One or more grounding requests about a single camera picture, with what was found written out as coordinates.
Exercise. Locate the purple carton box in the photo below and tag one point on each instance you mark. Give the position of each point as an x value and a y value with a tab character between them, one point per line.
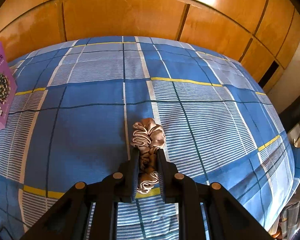
1	87

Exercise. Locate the brown satin scrunchie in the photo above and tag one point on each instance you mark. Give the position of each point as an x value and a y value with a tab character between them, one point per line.
147	132

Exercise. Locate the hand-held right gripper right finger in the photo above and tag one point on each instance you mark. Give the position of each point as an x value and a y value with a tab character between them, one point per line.
161	180

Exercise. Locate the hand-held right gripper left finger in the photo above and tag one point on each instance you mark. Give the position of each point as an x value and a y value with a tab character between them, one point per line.
136	180

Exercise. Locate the blue plaid bed sheet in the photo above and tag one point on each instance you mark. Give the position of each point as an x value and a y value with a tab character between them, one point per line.
90	120

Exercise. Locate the wooden wardrobe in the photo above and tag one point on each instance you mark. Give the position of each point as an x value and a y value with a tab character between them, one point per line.
127	12

